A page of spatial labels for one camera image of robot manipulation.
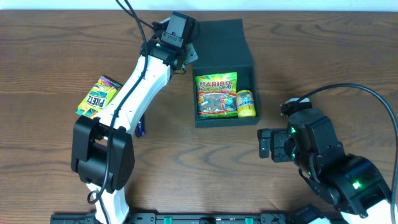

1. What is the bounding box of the yellow Mentos gum bottle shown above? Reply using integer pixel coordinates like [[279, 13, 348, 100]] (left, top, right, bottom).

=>
[[236, 90, 256, 118]]

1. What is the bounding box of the Haribo gummy candy bag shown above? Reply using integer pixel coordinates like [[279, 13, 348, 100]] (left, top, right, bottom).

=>
[[195, 72, 238, 119]]

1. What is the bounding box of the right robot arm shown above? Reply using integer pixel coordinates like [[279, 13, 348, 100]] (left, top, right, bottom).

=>
[[257, 108, 392, 218]]

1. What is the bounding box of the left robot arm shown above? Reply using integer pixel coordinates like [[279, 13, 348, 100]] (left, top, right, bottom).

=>
[[71, 11, 197, 223]]

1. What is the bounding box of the black open gift box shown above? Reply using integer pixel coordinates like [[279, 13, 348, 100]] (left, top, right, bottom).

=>
[[191, 19, 261, 128]]

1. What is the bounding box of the Pretz snack box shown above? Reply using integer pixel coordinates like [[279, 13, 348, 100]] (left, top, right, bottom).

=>
[[75, 76, 122, 118]]

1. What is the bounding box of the dark blue candy bar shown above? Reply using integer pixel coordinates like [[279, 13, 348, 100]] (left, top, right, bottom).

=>
[[134, 115, 146, 138]]

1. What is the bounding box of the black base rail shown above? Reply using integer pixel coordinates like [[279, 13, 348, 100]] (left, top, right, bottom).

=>
[[49, 211, 343, 224]]

